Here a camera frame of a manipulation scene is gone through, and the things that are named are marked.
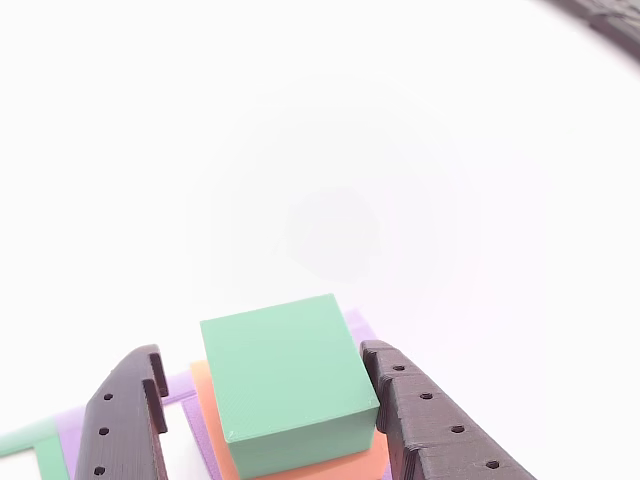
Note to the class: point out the large purple cube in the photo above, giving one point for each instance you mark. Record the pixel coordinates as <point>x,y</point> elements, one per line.
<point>200,440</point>

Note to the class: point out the orange cube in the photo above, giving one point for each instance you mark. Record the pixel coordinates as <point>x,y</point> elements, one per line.
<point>212,420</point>

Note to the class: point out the green cube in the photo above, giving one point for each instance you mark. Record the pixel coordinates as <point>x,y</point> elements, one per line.
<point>285,370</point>

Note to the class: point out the purple tape square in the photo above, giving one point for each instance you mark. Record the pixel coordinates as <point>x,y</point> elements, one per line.
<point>70,430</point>

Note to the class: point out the green tape square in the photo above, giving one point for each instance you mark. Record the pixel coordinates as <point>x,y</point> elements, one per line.
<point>47,455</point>

